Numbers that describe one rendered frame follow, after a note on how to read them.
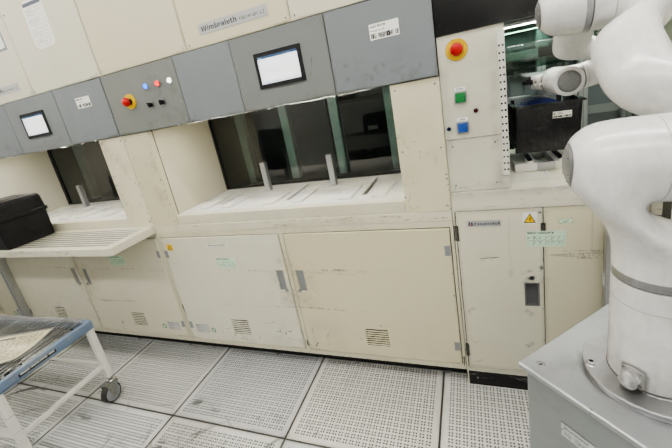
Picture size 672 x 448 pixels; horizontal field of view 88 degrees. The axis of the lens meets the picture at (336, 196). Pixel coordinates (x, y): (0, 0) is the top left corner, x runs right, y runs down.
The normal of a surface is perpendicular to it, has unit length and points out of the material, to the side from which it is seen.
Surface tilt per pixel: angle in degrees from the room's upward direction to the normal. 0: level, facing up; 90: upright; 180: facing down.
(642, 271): 89
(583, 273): 90
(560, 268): 90
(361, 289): 90
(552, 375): 0
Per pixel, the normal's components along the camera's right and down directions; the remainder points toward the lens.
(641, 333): -0.81, 0.30
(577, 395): -0.18, -0.94
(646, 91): -0.75, 0.54
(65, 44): -0.32, 0.32
